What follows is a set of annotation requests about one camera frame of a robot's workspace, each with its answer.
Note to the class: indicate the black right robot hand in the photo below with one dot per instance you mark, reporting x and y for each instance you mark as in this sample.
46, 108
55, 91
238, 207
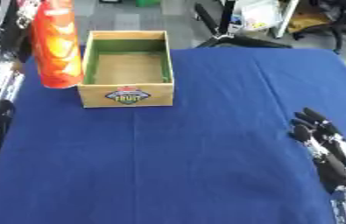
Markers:
334, 170

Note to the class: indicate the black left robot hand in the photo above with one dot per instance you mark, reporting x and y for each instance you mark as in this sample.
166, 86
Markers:
13, 35

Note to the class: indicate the orange red tall bottle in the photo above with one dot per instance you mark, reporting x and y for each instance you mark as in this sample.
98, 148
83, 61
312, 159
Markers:
57, 46

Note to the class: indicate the tan cardboard box green inside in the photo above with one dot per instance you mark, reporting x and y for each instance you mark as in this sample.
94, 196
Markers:
127, 70

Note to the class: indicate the green container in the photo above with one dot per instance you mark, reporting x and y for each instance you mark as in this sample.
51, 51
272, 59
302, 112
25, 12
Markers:
147, 3

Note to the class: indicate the black office chair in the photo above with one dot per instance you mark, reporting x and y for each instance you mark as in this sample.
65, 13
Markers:
344, 20

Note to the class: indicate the white board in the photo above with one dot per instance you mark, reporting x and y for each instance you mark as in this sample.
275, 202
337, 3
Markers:
262, 14

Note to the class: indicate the black tripod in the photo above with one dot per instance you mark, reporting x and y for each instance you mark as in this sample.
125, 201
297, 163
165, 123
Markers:
226, 35

